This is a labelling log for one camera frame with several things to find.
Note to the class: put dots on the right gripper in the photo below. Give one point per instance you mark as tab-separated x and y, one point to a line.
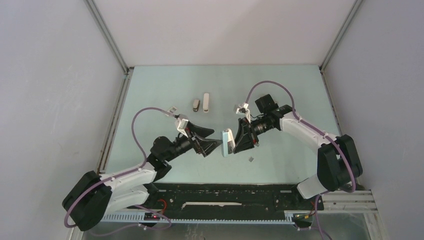
246	137

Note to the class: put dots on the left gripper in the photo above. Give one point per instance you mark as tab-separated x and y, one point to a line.
204	147

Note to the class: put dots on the light blue stapler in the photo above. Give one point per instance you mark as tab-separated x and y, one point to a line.
228	142

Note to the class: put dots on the small grey stapler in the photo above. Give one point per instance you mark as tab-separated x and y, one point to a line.
196	105

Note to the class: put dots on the white stapler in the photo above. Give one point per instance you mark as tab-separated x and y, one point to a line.
206	102

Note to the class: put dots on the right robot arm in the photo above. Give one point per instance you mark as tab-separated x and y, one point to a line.
338	162

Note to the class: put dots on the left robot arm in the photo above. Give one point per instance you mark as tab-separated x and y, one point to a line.
96	195

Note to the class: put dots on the staple box with barcode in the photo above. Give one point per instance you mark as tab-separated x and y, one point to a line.
172	110

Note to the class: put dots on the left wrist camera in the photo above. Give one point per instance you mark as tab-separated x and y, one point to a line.
181	122

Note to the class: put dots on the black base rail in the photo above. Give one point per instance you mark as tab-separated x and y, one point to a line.
228	202

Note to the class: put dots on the left aluminium frame post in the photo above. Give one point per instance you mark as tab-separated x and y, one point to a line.
106	150

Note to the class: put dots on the aluminium frame post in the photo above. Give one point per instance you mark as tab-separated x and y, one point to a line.
340	34
106	150

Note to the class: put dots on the right aluminium frame post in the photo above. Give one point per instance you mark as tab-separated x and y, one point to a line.
340	34

